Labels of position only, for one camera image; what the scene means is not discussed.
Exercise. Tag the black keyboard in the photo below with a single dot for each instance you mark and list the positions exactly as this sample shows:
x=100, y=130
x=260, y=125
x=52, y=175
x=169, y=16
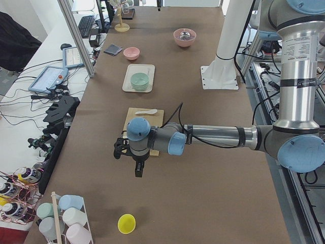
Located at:
x=85, y=25

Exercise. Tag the aluminium frame post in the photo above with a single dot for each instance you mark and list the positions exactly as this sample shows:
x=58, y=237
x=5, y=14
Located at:
x=69, y=18

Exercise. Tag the green bowl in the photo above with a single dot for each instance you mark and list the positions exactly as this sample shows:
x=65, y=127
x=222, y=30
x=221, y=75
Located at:
x=139, y=81

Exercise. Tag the paint bottle yellow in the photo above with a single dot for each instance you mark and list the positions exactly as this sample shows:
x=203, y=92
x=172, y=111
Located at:
x=30, y=175

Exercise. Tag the cream serving tray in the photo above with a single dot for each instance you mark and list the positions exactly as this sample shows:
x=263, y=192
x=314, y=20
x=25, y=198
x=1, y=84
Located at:
x=136, y=68

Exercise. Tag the computer mouse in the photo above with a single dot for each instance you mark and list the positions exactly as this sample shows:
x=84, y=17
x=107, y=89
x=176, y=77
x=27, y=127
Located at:
x=65, y=45

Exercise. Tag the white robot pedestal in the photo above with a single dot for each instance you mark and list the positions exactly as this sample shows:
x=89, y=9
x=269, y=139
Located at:
x=221, y=73

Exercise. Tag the dark brown tray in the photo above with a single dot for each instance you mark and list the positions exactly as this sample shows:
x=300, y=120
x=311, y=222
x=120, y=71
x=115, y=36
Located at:
x=128, y=14

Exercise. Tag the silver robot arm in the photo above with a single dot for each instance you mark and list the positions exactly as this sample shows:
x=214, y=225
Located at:
x=293, y=138

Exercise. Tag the wooden mug tree stand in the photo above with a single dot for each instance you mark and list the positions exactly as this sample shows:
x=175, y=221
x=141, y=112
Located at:
x=121, y=6

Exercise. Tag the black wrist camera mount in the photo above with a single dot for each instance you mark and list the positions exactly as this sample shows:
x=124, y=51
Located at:
x=121, y=147

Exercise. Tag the paint bottle lower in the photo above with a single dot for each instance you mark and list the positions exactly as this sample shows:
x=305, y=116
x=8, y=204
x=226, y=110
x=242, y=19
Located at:
x=14, y=210

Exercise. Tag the white ceramic spoon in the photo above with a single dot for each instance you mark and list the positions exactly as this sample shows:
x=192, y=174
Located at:
x=146, y=112

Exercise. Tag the mint green cup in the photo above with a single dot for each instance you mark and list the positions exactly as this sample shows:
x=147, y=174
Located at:
x=45, y=210

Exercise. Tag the copper wire bottle rack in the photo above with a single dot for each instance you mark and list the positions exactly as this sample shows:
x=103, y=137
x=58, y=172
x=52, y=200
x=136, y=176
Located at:
x=29, y=196

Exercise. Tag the large pink bowl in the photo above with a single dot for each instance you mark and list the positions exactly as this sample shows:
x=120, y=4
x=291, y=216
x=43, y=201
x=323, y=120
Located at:
x=184, y=43

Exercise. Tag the black power adapter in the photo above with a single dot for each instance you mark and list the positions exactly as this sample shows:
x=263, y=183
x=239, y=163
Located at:
x=94, y=37

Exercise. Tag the blue cup on rack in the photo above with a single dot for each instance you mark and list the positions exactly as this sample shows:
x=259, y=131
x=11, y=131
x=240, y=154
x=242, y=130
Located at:
x=68, y=201

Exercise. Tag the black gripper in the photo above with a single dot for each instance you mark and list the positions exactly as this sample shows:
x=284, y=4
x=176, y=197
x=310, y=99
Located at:
x=138, y=158

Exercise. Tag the pink cup on rack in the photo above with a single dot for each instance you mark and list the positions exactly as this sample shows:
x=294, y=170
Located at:
x=77, y=234

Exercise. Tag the small pink bowl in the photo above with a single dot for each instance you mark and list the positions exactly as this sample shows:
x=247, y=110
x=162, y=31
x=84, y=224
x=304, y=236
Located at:
x=131, y=53

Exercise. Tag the dark grey folded cloth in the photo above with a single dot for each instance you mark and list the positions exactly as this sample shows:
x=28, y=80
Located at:
x=113, y=50

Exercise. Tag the black jacket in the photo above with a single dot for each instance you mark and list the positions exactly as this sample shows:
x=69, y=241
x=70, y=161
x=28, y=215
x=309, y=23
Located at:
x=17, y=44

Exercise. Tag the white cup on rack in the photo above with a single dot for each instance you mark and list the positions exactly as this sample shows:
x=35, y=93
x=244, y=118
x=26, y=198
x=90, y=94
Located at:
x=74, y=216

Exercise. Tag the wooden cup rack post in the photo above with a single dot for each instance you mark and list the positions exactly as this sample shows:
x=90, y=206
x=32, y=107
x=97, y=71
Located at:
x=56, y=218

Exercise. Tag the blue teach pendant tablet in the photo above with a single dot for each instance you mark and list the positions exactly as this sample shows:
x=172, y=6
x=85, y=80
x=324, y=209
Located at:
x=49, y=78

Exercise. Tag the grey cup on rack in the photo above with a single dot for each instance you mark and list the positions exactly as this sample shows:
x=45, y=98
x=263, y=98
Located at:
x=47, y=228

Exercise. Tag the black tool holder stand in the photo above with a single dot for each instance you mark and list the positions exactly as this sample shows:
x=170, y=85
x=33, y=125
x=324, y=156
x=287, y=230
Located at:
x=59, y=118

